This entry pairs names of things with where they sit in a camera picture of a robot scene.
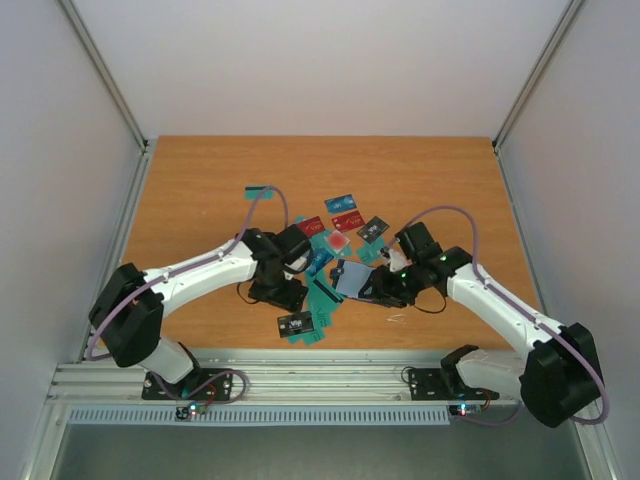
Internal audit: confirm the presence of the black card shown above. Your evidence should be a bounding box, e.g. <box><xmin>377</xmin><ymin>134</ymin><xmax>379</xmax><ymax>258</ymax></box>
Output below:
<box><xmin>277</xmin><ymin>311</ymin><xmax>315</xmax><ymax>338</ymax></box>
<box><xmin>357</xmin><ymin>216</ymin><xmax>389</xmax><ymax>244</ymax></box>

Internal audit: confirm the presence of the green card with stripe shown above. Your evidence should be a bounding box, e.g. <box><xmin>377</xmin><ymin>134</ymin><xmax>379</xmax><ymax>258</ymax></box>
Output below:
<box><xmin>306</xmin><ymin>272</ymin><xmax>344</xmax><ymax>313</ymax></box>

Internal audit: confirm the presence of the navy blue card holder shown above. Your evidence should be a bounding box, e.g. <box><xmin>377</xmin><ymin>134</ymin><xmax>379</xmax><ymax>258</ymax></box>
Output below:
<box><xmin>329</xmin><ymin>259</ymin><xmax>374</xmax><ymax>303</ymax></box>

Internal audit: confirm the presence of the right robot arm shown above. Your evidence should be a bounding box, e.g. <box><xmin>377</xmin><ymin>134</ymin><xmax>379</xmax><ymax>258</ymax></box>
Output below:
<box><xmin>359</xmin><ymin>222</ymin><xmax>609</xmax><ymax>428</ymax></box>

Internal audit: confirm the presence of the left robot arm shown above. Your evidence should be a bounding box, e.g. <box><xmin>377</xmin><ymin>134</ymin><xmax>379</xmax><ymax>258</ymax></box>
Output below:
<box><xmin>88</xmin><ymin>225</ymin><xmax>313</xmax><ymax>398</ymax></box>

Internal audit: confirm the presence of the green card right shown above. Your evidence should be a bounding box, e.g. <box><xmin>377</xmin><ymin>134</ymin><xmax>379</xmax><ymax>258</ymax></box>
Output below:
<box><xmin>356</xmin><ymin>237</ymin><xmax>388</xmax><ymax>265</ymax></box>

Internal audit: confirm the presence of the green VIP card bottom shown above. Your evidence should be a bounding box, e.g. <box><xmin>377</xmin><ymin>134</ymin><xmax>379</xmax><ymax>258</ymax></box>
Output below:
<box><xmin>287</xmin><ymin>308</ymin><xmax>333</xmax><ymax>346</ymax></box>

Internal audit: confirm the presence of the blue card centre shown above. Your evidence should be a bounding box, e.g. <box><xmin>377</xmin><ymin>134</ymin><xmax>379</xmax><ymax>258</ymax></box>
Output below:
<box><xmin>305</xmin><ymin>247</ymin><xmax>334</xmax><ymax>276</ymax></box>

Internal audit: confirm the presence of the blue card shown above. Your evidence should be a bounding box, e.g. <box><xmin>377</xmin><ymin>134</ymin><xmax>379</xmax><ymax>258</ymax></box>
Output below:
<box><xmin>305</xmin><ymin>247</ymin><xmax>334</xmax><ymax>276</ymax></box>
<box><xmin>324</xmin><ymin>194</ymin><xmax>357</xmax><ymax>215</ymax></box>

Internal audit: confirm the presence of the red VIP card left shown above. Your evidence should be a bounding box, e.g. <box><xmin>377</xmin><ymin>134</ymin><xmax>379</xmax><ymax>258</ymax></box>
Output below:
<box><xmin>297</xmin><ymin>216</ymin><xmax>326</xmax><ymax>238</ymax></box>

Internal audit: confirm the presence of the red vip card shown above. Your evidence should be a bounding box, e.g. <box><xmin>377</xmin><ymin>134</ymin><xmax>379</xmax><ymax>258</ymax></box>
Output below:
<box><xmin>331</xmin><ymin>210</ymin><xmax>365</xmax><ymax>232</ymax></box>
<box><xmin>297</xmin><ymin>216</ymin><xmax>326</xmax><ymax>238</ymax></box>

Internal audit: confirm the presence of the white red card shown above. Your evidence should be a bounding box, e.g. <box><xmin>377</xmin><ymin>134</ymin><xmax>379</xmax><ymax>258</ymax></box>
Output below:
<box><xmin>326</xmin><ymin>230</ymin><xmax>352</xmax><ymax>258</ymax></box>

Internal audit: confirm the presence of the red VIP card right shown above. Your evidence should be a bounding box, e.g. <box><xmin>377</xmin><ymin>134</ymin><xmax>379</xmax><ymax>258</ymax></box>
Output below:
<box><xmin>331</xmin><ymin>210</ymin><xmax>365</xmax><ymax>232</ymax></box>

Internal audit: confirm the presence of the lone green card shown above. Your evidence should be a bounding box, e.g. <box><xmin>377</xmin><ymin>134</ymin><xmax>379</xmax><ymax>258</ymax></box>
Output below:
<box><xmin>244</xmin><ymin>185</ymin><xmax>274</xmax><ymax>201</ymax></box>

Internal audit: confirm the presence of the blue card top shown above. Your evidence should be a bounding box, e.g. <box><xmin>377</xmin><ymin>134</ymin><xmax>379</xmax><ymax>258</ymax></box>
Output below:
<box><xmin>324</xmin><ymin>194</ymin><xmax>357</xmax><ymax>215</ymax></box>

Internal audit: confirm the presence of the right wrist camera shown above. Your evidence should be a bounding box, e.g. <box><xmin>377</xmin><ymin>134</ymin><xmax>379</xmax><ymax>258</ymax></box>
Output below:
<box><xmin>381</xmin><ymin>247</ymin><xmax>409</xmax><ymax>273</ymax></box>

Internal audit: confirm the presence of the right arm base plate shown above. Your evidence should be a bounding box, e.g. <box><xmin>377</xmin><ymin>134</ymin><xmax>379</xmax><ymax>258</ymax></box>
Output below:
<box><xmin>401</xmin><ymin>367</ymin><xmax>500</xmax><ymax>402</ymax></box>

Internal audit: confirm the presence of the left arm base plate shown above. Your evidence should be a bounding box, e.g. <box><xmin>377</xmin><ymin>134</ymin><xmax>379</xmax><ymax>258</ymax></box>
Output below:
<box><xmin>141</xmin><ymin>368</ymin><xmax>233</xmax><ymax>402</ymax></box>

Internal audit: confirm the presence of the grey slotted cable duct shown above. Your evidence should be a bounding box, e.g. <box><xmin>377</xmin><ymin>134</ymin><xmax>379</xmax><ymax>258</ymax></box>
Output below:
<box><xmin>67</xmin><ymin>406</ymin><xmax>450</xmax><ymax>427</ymax></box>

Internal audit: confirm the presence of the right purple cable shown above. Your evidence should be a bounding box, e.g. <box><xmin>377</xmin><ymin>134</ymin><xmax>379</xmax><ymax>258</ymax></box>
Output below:
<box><xmin>382</xmin><ymin>204</ymin><xmax>610</xmax><ymax>427</ymax></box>

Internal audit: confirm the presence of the purple cable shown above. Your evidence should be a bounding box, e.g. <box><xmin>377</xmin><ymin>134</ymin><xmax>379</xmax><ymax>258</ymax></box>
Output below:
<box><xmin>382</xmin><ymin>204</ymin><xmax>610</xmax><ymax>427</ymax></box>
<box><xmin>83</xmin><ymin>184</ymin><xmax>290</xmax><ymax>401</ymax></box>

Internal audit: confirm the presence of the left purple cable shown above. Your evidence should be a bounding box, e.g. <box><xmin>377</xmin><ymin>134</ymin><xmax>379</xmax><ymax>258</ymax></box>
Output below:
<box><xmin>83</xmin><ymin>184</ymin><xmax>290</xmax><ymax>401</ymax></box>

